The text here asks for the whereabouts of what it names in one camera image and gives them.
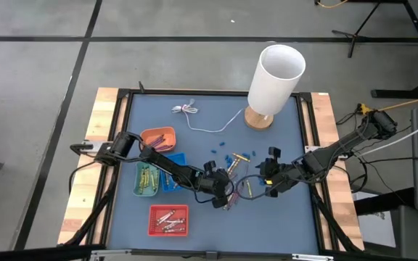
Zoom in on silver metal bracket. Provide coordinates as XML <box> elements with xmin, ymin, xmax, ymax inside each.
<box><xmin>291</xmin><ymin>253</ymin><xmax>335</xmax><ymax>261</ymax></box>
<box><xmin>90</xmin><ymin>249</ymin><xmax>123</xmax><ymax>261</ymax></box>

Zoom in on white shade wooden base lamp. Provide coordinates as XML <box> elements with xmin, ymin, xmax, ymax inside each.
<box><xmin>244</xmin><ymin>43</ymin><xmax>307</xmax><ymax>131</ymax></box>

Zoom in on black floor cable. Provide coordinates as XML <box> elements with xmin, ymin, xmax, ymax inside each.
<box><xmin>353</xmin><ymin>155</ymin><xmax>418</xmax><ymax>166</ymax></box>

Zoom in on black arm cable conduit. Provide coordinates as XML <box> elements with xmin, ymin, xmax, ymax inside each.
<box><xmin>63</xmin><ymin>165</ymin><xmax>121</xmax><ymax>248</ymax></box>
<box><xmin>312</xmin><ymin>170</ymin><xmax>363</xmax><ymax>253</ymax></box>

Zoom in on black tripod stand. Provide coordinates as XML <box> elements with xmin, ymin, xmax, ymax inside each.
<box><xmin>331</xmin><ymin>0</ymin><xmax>418</xmax><ymax>59</ymax></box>

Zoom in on green plastic bin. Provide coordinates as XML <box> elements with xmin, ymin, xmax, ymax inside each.
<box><xmin>133</xmin><ymin>161</ymin><xmax>161</xmax><ymax>198</ymax></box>

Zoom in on thick white cable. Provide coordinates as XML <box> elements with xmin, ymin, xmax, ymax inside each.
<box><xmin>353</xmin><ymin>114</ymin><xmax>418</xmax><ymax>160</ymax></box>

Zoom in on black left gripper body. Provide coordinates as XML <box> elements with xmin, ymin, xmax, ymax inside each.
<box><xmin>194</xmin><ymin>160</ymin><xmax>234</xmax><ymax>210</ymax></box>

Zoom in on black beam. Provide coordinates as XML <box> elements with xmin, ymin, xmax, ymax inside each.
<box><xmin>353</xmin><ymin>187</ymin><xmax>417</xmax><ymax>215</ymax></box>

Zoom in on blue-grey table mat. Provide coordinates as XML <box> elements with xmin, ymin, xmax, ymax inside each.
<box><xmin>107</xmin><ymin>93</ymin><xmax>321</xmax><ymax>254</ymax></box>

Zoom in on blue slotted plastic basket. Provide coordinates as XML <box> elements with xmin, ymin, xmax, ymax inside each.
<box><xmin>159</xmin><ymin>152</ymin><xmax>189</xmax><ymax>193</ymax></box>

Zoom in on light grey box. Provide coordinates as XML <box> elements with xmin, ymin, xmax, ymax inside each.
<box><xmin>353</xmin><ymin>191</ymin><xmax>398</xmax><ymax>249</ymax></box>

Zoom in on red slotted plastic basket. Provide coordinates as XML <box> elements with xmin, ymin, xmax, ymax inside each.
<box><xmin>147</xmin><ymin>204</ymin><xmax>190</xmax><ymax>238</ymax></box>

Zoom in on black metal table frame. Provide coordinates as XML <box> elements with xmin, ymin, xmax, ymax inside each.
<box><xmin>85</xmin><ymin>88</ymin><xmax>342</xmax><ymax>261</ymax></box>

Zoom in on yellow extension cord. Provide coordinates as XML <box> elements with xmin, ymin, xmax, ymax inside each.
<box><xmin>356</xmin><ymin>92</ymin><xmax>418</xmax><ymax>116</ymax></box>

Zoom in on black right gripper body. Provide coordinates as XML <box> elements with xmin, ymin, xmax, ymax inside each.
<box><xmin>263</xmin><ymin>146</ymin><xmax>297</xmax><ymax>199</ymax></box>

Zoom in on black stand base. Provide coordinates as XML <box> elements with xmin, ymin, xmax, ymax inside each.
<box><xmin>371</xmin><ymin>70</ymin><xmax>418</xmax><ymax>99</ymax></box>

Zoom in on white lamp cord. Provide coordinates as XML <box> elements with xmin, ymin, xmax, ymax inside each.
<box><xmin>171</xmin><ymin>98</ymin><xmax>245</xmax><ymax>133</ymax></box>

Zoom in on orange plastic bin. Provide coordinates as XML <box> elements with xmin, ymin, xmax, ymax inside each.
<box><xmin>139</xmin><ymin>125</ymin><xmax>177</xmax><ymax>153</ymax></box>

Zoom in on light wooden table plank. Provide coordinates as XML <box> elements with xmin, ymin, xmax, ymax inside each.
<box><xmin>57</xmin><ymin>86</ymin><xmax>123</xmax><ymax>246</ymax></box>
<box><xmin>310</xmin><ymin>92</ymin><xmax>365</xmax><ymax>251</ymax></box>

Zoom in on thin yellow cable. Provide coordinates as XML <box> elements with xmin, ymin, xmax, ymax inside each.
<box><xmin>314</xmin><ymin>0</ymin><xmax>351</xmax><ymax>9</ymax></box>

